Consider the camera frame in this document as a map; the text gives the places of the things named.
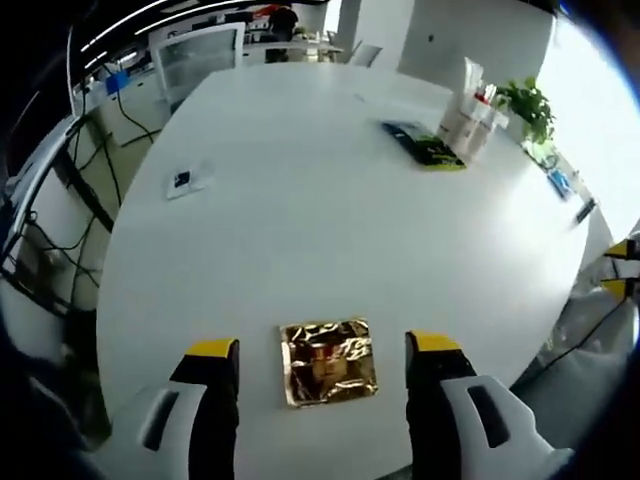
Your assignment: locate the frosted white partition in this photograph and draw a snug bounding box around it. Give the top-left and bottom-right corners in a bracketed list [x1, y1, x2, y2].
[153, 23, 247, 99]

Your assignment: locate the gold foil packet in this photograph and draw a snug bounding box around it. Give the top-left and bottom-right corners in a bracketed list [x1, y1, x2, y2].
[278, 315, 380, 410]

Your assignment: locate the potted green plant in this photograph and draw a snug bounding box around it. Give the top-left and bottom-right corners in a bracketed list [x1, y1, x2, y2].
[492, 76, 557, 145]

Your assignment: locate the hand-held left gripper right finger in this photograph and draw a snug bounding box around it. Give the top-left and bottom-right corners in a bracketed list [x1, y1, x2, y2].
[404, 329, 575, 480]

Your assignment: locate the small dark packet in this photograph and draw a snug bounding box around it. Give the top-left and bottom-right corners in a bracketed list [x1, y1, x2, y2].
[573, 197, 598, 225]

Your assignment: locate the bright window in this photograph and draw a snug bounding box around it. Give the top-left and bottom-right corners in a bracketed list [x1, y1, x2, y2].
[537, 27, 640, 246]

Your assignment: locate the blue packet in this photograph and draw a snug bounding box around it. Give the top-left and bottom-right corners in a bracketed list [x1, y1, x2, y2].
[546, 166, 575, 202]

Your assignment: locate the green packet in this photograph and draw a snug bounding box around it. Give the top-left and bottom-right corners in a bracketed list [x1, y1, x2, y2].
[382, 119, 467, 173]

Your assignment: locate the white skincare bottle red collar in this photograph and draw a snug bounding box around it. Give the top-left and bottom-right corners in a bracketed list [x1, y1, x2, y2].
[472, 82, 501, 109]

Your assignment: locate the white chair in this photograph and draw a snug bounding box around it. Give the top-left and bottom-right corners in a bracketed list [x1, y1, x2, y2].
[346, 42, 385, 70]

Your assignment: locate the white low shelf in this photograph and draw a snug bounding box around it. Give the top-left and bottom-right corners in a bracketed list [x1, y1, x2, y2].
[244, 34, 346, 65]

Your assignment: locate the blue box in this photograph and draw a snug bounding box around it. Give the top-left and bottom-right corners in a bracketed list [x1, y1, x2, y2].
[104, 72, 133, 95]

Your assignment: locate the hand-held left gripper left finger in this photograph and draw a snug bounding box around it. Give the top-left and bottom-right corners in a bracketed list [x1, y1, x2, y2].
[107, 337, 240, 480]

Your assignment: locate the white card with black square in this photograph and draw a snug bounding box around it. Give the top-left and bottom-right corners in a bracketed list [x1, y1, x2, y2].
[165, 159, 217, 201]

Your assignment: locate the white skincare tube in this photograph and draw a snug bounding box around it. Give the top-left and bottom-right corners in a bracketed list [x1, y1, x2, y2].
[438, 56, 487, 151]

